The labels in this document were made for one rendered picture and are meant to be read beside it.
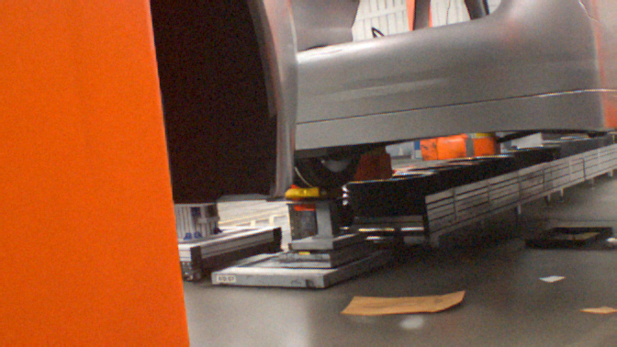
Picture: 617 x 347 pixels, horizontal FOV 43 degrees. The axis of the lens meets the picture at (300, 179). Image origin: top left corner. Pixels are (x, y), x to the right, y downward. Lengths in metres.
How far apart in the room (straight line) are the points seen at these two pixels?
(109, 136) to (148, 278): 0.06
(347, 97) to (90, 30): 2.95
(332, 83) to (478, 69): 0.64
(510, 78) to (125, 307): 2.73
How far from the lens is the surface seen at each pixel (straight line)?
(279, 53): 1.38
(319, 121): 3.39
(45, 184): 0.31
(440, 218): 5.13
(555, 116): 3.04
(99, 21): 0.34
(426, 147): 6.95
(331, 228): 4.69
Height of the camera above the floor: 0.84
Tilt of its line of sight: 3 degrees down
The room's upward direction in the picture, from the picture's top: 6 degrees counter-clockwise
